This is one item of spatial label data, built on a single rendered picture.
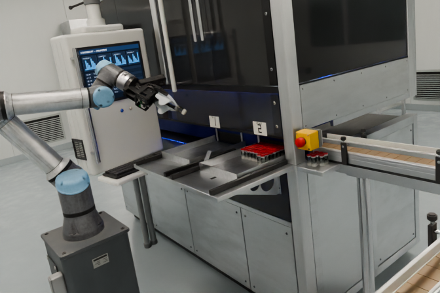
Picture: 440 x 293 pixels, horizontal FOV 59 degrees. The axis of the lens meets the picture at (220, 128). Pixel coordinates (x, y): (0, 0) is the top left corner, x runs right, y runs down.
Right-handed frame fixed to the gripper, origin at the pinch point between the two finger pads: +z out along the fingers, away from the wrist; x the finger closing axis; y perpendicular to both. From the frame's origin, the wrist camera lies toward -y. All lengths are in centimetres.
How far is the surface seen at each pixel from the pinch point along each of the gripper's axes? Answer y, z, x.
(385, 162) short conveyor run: -18, 78, 10
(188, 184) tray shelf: 13.5, 18.4, -22.5
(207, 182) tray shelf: 9.6, 24.6, -20.0
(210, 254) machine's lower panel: -9, 34, -117
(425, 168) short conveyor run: -15, 87, 19
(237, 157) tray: -17.9, 26.5, -31.9
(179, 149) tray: -19, -4, -52
